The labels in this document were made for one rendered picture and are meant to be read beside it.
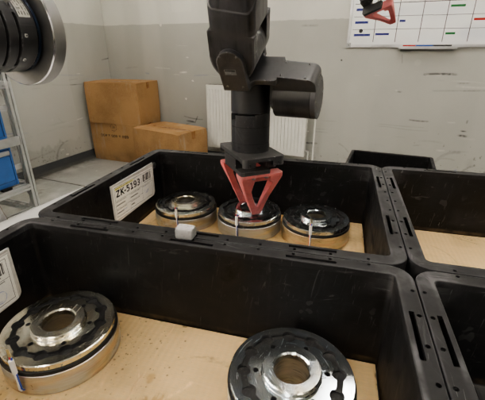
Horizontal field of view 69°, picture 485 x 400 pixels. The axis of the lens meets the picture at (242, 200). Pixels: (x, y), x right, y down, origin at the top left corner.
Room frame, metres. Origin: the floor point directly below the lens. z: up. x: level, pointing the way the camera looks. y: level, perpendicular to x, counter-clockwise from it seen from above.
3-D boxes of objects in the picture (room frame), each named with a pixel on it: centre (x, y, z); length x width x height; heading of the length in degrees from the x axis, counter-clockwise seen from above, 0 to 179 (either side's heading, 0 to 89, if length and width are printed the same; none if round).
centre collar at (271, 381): (0.21, -0.04, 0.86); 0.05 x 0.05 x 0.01
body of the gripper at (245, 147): (0.52, -0.01, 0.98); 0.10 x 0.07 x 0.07; 23
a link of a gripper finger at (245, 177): (0.51, -0.02, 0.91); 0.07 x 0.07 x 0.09; 22
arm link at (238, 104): (0.52, -0.02, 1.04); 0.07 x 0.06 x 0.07; 68
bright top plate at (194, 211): (0.55, 0.10, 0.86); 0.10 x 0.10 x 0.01
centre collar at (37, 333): (0.26, 0.17, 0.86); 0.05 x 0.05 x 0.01
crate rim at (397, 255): (0.45, 0.01, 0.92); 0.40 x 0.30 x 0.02; 75
